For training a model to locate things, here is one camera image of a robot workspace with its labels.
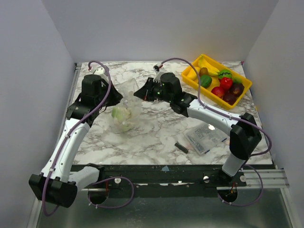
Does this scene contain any white toy cauliflower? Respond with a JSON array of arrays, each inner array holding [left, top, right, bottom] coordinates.
[[111, 106, 133, 133]]

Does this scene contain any clear zip top bag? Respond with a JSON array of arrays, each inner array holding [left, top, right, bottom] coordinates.
[[109, 78, 143, 133]]

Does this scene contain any green toy bell pepper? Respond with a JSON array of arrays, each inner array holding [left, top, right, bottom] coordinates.
[[200, 75, 212, 88]]

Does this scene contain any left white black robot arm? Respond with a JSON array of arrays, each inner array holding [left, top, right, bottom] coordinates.
[[28, 73, 123, 208]]

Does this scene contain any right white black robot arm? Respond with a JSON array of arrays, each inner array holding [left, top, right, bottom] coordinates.
[[134, 73, 262, 186]]

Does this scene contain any clear bag of screws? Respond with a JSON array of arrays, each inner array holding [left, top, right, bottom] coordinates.
[[185, 123, 228, 155]]

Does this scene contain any yellow toy mango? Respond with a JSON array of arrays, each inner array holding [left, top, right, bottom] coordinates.
[[187, 67, 198, 81]]

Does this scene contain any brown toy kiwi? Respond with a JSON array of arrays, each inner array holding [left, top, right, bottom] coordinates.
[[199, 67, 209, 75]]

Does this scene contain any yellow toy banana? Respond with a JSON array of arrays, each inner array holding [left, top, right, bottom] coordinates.
[[198, 55, 219, 76]]

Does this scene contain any black comb-like part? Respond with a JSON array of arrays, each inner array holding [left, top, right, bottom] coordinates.
[[174, 142, 189, 154]]

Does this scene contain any red toy apple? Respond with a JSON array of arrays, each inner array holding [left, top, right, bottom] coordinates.
[[211, 86, 225, 99]]

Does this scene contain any yellow plastic bin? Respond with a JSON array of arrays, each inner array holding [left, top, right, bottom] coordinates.
[[181, 54, 252, 110]]

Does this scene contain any green toy watermelon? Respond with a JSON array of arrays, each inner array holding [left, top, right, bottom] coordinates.
[[218, 69, 232, 80]]

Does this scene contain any dark red toy plum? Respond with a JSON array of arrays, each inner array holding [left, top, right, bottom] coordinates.
[[223, 93, 237, 105]]

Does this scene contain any dark purple toy fruit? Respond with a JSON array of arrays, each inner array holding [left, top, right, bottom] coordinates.
[[229, 83, 245, 97]]

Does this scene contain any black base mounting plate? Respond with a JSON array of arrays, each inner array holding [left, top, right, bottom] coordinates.
[[84, 165, 247, 199]]

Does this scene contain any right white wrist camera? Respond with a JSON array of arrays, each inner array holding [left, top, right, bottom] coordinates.
[[153, 63, 166, 74]]

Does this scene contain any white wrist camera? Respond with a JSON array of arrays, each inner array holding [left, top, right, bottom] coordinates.
[[91, 67, 107, 78], [153, 63, 166, 74]]

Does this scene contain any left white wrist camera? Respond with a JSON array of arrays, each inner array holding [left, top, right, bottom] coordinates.
[[91, 67, 107, 78]]

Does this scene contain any aluminium extrusion rail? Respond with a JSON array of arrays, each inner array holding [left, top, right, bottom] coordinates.
[[243, 169, 290, 189]]

